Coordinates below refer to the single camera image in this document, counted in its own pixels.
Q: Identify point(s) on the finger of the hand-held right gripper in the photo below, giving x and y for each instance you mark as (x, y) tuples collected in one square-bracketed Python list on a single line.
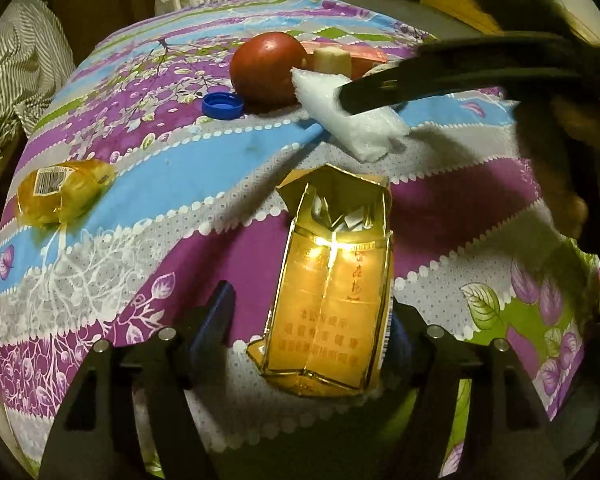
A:
[(430, 87), (505, 42)]

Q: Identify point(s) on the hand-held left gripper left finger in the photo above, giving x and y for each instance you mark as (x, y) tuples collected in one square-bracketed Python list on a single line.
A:
[(215, 320)]

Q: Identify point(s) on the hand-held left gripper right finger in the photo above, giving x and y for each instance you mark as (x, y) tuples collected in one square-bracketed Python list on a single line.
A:
[(430, 360)]

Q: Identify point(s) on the white foam block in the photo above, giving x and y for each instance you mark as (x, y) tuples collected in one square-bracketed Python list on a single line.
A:
[(360, 120)]

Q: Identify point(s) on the gold carton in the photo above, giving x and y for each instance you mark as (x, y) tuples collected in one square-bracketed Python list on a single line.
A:
[(325, 300)]

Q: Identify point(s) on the person's right hand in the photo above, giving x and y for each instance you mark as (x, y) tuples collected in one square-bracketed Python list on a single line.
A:
[(575, 120)]

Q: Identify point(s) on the small red wrapper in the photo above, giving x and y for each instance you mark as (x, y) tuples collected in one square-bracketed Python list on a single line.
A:
[(367, 57)]

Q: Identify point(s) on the beige foam cube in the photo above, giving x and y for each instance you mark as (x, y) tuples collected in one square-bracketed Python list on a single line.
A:
[(330, 60)]

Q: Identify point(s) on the red round ball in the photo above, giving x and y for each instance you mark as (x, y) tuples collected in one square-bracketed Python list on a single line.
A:
[(267, 67)]

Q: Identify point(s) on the yellow plastic wrapper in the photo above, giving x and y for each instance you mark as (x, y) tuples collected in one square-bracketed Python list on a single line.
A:
[(65, 190)]

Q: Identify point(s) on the blue bottle cap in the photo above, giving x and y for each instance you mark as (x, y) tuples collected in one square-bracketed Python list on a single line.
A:
[(222, 105)]

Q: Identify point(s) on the striped cloth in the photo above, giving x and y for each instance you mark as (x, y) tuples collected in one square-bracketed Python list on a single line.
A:
[(25, 60)]

